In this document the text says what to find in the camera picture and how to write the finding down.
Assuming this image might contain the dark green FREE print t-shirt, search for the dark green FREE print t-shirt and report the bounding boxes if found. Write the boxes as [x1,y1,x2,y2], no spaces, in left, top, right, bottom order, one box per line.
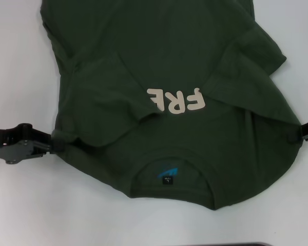
[41,0,307,211]

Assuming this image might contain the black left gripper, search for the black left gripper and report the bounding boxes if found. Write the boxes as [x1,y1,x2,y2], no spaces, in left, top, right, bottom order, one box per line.
[0,123,66,165]

